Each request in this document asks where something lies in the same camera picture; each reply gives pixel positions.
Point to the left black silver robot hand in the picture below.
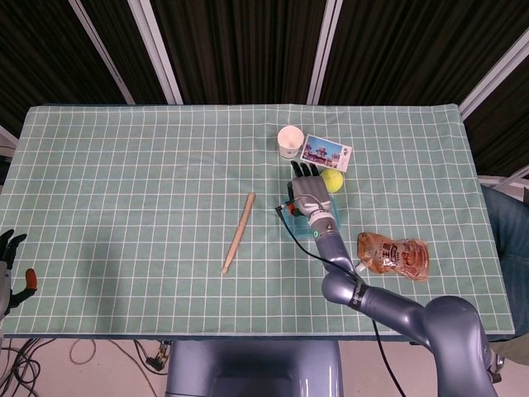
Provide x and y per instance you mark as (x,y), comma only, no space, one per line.
(4,281)

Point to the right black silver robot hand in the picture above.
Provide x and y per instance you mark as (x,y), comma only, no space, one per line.
(310,194)

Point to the teal container lid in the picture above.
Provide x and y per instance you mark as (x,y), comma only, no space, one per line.
(336,213)

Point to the yellow tennis ball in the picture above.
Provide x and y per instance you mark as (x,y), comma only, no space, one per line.
(334,181)

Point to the postcard with building photo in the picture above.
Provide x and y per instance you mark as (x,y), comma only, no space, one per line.
(328,151)

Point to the white paper cup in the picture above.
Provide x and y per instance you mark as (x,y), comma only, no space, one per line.
(289,142)

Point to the wooden stick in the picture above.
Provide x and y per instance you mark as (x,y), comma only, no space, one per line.
(237,231)

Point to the orange sauce pouch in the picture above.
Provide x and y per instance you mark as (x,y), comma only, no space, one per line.
(396,256)

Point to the green checkered tablecloth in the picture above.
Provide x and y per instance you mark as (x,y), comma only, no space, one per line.
(144,207)

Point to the black pleated curtain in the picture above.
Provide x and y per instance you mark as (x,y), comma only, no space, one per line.
(248,41)

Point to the black power plug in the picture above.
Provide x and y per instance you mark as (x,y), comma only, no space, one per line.
(157,360)

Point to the blue-grey robot torso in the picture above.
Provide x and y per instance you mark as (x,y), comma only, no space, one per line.
(256,368)

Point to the person in blue jeans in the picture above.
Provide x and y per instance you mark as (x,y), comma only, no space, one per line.
(510,231)

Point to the office chair caster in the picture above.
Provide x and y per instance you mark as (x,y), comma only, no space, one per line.
(497,366)

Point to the white metal post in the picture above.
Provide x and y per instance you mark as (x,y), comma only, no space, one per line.
(324,49)
(157,49)
(101,54)
(496,70)

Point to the white metal frame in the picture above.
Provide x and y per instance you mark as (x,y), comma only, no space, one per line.
(498,182)

